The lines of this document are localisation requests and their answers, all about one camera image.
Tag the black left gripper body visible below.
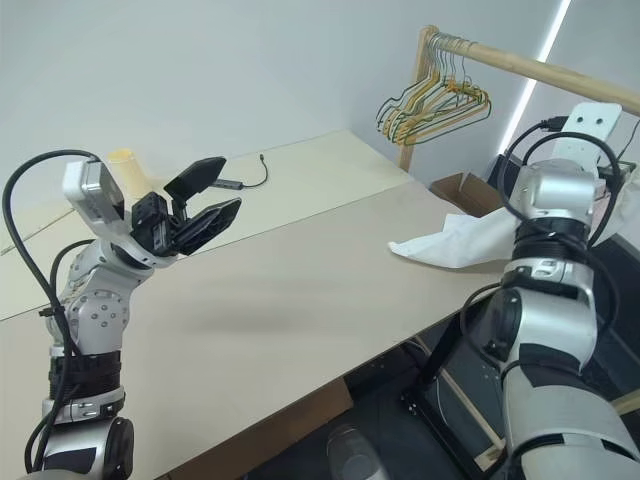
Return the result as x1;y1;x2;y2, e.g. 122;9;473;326
130;192;184;257

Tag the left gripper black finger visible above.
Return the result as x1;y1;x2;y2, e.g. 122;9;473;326
163;156;228;199
174;197;244;257

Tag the cream cardboard tube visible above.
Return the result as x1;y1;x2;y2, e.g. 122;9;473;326
107;146;162;202

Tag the brown cardboard panel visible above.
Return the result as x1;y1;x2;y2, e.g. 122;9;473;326
163;378;355;480

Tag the brown cardboard box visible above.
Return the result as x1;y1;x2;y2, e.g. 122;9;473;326
429;170;507;219

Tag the black table leg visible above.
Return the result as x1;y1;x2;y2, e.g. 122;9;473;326
418;319;457;387

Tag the grey rounded shape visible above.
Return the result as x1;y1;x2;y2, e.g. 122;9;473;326
325;424;392;480

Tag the wooden rack base strip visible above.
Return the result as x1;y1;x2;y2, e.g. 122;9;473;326
410;338;507;472

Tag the black case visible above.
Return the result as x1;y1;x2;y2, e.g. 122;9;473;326
592;232;640;404

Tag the black usb hub with cable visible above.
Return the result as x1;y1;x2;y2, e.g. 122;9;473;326
209;154;272;192

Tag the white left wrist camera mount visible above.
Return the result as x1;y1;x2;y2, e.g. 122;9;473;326
61;160;179;269

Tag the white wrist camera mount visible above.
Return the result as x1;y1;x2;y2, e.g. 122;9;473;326
61;160;179;269
547;102;624;177

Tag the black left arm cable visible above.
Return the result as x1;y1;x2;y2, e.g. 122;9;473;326
1;148;104;471

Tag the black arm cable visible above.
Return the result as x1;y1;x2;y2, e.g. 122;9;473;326
1;148;104;471
460;115;632;354

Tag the green wire hanger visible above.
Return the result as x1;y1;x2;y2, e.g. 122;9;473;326
375;35;464;139

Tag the wooden rack post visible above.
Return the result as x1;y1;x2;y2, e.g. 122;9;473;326
397;26;437;172

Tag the bunch of wire hangers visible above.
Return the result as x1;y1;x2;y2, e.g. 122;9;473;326
384;34;495;147

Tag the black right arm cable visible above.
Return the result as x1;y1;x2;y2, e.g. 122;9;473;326
460;115;632;354

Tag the wooden rack rail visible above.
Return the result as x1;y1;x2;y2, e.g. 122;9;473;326
422;27;640;117

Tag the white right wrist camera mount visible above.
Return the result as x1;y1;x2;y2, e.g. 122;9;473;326
547;102;624;177

